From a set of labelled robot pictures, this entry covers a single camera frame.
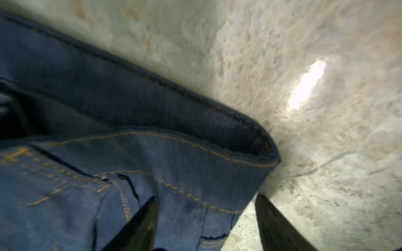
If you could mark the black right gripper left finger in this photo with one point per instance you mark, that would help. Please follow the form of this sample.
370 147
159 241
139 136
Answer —
140 232

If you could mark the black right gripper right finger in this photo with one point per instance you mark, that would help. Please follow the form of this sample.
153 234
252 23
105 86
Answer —
276 232

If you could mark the blue denim jeans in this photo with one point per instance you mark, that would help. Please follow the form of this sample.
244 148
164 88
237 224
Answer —
88 138

